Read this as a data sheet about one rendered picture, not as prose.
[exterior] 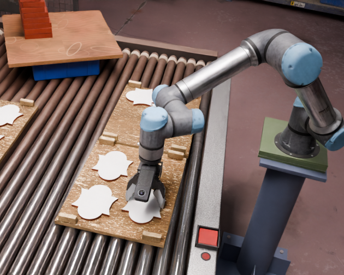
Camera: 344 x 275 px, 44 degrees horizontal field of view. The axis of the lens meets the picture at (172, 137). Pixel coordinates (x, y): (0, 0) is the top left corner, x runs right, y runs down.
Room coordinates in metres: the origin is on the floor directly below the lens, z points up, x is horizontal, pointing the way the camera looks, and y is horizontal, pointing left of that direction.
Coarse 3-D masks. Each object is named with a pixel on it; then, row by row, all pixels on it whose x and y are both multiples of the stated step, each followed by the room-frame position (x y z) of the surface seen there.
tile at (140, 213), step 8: (152, 192) 1.00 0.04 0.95; (152, 200) 0.96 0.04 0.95; (128, 208) 0.91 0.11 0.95; (136, 208) 0.92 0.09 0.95; (144, 208) 0.92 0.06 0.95; (152, 208) 0.92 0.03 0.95; (160, 208) 0.93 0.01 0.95; (136, 216) 0.88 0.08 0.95; (144, 216) 0.89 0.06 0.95; (152, 216) 0.89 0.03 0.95; (160, 216) 0.90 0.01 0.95
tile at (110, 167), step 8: (112, 152) 1.17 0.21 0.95; (120, 152) 1.18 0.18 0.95; (104, 160) 1.12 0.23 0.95; (112, 160) 1.13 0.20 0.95; (120, 160) 1.13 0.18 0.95; (128, 160) 1.14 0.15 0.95; (96, 168) 1.08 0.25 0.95; (104, 168) 1.08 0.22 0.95; (112, 168) 1.09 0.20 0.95; (120, 168) 1.09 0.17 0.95; (104, 176) 1.04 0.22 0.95; (112, 176) 1.05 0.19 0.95
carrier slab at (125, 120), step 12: (120, 108) 1.47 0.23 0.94; (132, 108) 1.48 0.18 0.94; (144, 108) 1.49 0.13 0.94; (192, 108) 1.53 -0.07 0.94; (120, 120) 1.38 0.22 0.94; (132, 120) 1.39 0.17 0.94; (120, 132) 1.31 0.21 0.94; (132, 132) 1.32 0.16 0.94; (120, 144) 1.24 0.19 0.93; (132, 144) 1.24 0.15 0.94; (168, 144) 1.27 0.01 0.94; (180, 144) 1.28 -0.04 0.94
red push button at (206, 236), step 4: (200, 228) 0.88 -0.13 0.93; (200, 232) 0.87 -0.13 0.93; (204, 232) 0.87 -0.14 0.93; (208, 232) 0.87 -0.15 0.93; (212, 232) 0.87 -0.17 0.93; (216, 232) 0.87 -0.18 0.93; (200, 236) 0.85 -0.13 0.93; (204, 236) 0.85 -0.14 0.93; (208, 236) 0.85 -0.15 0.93; (212, 236) 0.86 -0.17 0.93; (216, 236) 0.86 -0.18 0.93; (200, 240) 0.84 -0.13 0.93; (204, 240) 0.84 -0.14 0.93; (208, 240) 0.84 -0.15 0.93; (212, 240) 0.84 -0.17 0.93; (216, 240) 0.84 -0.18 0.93; (212, 244) 0.82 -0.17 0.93; (216, 244) 0.83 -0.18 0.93
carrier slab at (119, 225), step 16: (96, 144) 1.22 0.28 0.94; (96, 160) 1.13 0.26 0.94; (176, 160) 1.18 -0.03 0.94; (80, 176) 1.04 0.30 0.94; (96, 176) 1.05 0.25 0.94; (128, 176) 1.07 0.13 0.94; (176, 176) 1.10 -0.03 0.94; (80, 192) 0.97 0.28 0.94; (112, 192) 0.98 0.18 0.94; (176, 192) 1.02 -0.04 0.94; (64, 208) 0.89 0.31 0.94; (112, 208) 0.91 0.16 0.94; (64, 224) 0.83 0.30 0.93; (80, 224) 0.83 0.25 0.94; (96, 224) 0.84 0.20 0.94; (112, 224) 0.85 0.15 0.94; (128, 224) 0.86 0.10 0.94; (144, 224) 0.86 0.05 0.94; (160, 224) 0.87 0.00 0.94; (144, 240) 0.80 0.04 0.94
